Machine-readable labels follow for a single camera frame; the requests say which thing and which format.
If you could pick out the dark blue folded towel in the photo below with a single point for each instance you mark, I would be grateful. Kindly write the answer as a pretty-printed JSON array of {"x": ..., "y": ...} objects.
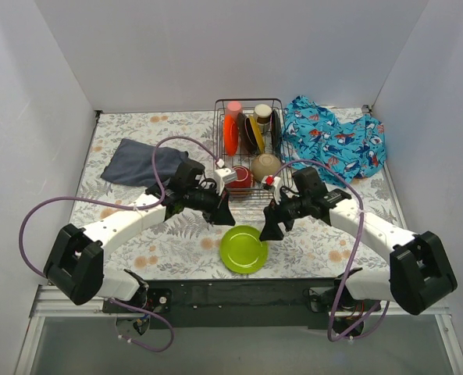
[{"x": 131, "y": 164}]

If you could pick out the green plate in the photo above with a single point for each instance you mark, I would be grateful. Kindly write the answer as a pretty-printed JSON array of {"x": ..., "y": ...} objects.
[{"x": 242, "y": 251}]

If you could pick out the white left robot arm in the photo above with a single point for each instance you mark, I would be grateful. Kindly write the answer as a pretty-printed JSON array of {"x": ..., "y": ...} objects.
[{"x": 76, "y": 264}]

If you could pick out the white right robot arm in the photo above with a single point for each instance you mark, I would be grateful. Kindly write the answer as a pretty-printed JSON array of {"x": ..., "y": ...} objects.
[{"x": 419, "y": 273}]

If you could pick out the red floral plate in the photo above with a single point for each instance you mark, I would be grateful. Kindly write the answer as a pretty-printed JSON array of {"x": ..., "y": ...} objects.
[{"x": 248, "y": 142}]

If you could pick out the pink plastic cup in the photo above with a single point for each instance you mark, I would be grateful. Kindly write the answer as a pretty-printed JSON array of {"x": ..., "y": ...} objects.
[{"x": 233, "y": 109}]

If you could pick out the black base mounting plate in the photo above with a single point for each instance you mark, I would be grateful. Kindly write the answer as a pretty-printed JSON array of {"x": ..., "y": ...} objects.
[{"x": 294, "y": 302}]

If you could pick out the yellow patterned plate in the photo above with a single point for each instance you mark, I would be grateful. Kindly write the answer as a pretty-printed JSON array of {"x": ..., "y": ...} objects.
[{"x": 257, "y": 134}]

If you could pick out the steel cup brown band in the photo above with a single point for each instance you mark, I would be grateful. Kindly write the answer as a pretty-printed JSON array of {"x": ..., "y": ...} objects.
[{"x": 262, "y": 115}]

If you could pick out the orange plastic plate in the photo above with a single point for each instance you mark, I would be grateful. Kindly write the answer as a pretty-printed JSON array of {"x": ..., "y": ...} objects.
[{"x": 230, "y": 135}]

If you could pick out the black bowl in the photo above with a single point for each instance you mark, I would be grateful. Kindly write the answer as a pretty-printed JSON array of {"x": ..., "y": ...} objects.
[{"x": 276, "y": 134}]

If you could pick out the black wire dish rack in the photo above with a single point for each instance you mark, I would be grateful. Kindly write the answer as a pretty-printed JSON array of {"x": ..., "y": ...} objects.
[{"x": 243, "y": 158}]

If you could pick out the blue fish print cloth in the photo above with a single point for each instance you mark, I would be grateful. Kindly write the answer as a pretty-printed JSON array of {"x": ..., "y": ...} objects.
[{"x": 354, "y": 150}]

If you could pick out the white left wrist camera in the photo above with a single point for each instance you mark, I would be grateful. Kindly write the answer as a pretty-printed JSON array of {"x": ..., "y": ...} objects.
[{"x": 223, "y": 175}]

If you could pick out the red bowl cream inside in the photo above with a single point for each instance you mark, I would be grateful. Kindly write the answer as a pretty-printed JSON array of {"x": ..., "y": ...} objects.
[{"x": 244, "y": 178}]

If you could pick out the aluminium frame rail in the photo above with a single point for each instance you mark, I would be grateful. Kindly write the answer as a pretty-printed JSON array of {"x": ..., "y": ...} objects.
[{"x": 62, "y": 339}]

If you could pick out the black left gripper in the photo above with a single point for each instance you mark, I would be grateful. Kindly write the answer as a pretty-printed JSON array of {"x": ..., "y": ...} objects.
[{"x": 214, "y": 205}]

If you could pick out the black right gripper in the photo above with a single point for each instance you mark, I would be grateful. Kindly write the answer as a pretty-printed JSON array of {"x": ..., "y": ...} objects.
[{"x": 279, "y": 211}]

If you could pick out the beige ceramic bowl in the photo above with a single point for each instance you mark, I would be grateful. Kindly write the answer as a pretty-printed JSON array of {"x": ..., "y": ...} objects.
[{"x": 264, "y": 165}]

